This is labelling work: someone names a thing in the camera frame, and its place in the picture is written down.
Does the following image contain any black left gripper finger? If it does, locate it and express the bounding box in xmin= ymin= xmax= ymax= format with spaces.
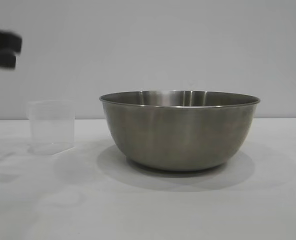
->
xmin=0 ymin=25 xmax=23 ymax=55
xmin=0 ymin=53 xmax=18 ymax=72

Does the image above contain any clear plastic measuring cup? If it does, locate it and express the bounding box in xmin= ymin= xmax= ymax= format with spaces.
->
xmin=26 ymin=99 xmax=75 ymax=155

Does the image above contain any stainless steel mixing bowl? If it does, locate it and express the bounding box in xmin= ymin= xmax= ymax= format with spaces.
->
xmin=98 ymin=89 xmax=261 ymax=172

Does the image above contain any white tablecloth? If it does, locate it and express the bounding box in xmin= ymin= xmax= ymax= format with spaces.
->
xmin=0 ymin=117 xmax=296 ymax=240

